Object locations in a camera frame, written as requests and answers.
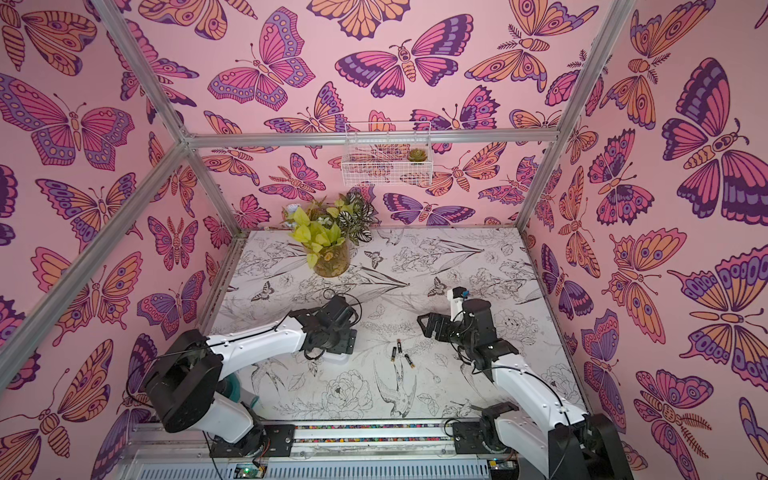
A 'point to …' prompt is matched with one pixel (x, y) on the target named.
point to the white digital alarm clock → (334, 358)
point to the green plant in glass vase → (324, 232)
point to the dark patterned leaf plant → (357, 218)
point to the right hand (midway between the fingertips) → (432, 318)
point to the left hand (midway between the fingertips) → (346, 338)
